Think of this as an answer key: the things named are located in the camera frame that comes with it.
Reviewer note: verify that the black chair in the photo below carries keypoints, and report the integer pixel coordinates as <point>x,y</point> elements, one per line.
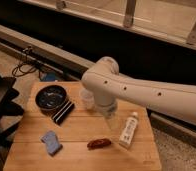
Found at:
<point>8,107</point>

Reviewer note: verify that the blue object on floor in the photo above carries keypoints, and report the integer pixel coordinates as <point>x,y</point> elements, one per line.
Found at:
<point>49,77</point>

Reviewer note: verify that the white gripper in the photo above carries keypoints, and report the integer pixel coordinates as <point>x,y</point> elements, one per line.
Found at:
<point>110,115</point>

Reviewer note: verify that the blue sponge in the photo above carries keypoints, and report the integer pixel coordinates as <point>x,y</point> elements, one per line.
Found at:
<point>51,141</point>

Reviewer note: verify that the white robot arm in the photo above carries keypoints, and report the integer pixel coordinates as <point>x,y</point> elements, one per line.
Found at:
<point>107,85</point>

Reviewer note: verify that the black striped block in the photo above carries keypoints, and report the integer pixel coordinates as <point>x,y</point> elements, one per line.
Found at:
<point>63,112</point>

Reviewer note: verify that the white tube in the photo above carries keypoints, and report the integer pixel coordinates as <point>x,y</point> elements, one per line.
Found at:
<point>126,136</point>

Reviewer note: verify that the metal floor rail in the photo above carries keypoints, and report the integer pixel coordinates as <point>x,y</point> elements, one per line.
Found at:
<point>49,52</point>

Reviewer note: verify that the clear plastic cup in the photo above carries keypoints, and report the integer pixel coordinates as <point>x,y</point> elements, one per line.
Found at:
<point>87,98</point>

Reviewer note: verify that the dark blue bowl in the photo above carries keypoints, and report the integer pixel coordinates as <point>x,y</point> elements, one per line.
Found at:
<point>51,97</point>

